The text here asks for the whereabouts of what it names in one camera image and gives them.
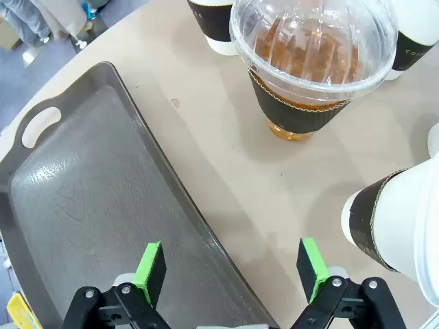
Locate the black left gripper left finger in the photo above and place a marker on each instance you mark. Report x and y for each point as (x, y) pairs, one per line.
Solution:
(151, 274)

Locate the brown cardboard box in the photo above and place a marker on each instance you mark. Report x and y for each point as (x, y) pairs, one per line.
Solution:
(8, 36)

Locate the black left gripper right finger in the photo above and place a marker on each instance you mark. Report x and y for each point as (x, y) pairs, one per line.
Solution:
(312, 270)

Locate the clear iced coffee cup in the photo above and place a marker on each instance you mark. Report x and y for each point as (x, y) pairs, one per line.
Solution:
(308, 111)

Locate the dark brown serving tray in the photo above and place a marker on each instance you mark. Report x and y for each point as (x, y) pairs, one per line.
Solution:
(103, 192)

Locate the mannequin yellow top grey jeans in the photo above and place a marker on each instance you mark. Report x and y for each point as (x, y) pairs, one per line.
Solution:
(24, 20)

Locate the white paper cup black sleeve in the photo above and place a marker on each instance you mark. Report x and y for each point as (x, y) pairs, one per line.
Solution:
(394, 212)
(411, 44)
(216, 24)

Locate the yellow flat object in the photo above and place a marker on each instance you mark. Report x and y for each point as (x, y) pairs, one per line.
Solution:
(22, 313)

